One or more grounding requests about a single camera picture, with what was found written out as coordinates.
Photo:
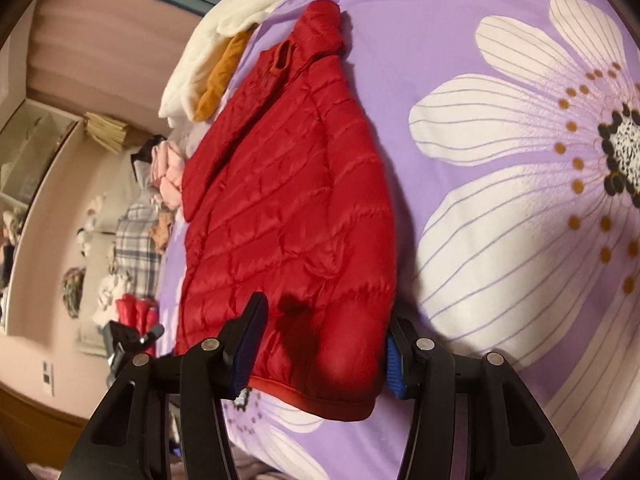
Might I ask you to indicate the white wall shelf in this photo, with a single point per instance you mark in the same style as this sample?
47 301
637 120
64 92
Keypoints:
30 142

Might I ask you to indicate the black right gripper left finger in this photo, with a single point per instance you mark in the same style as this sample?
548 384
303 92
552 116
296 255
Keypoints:
127 437

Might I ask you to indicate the tan small garment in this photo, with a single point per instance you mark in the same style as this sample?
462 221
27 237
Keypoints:
160 231

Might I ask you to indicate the red puffer jacket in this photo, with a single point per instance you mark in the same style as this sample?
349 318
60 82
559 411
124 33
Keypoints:
286 195
139 314

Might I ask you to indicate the panda plush toy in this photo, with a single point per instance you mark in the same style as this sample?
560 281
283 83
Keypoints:
85 232

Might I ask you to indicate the beige fringed hanging cloth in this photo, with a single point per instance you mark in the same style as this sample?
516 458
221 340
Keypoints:
107 131

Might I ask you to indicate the orange folded garment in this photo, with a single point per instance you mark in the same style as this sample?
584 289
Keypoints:
221 74

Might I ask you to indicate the pink folded garment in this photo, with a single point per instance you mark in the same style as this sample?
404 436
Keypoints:
166 173

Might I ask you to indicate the plaid grey pillow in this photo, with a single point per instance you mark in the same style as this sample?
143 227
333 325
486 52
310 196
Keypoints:
135 252

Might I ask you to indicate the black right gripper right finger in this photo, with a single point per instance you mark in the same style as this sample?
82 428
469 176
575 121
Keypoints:
508 436

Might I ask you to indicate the white striped garment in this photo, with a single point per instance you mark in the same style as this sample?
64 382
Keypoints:
111 289

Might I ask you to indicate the folded red puffer jacket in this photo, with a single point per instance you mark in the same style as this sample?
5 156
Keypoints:
139 314

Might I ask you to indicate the white fleece garment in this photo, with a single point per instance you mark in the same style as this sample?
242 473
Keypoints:
209 40

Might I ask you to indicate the black garment on pillow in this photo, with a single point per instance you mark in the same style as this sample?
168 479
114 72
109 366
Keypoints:
141 160

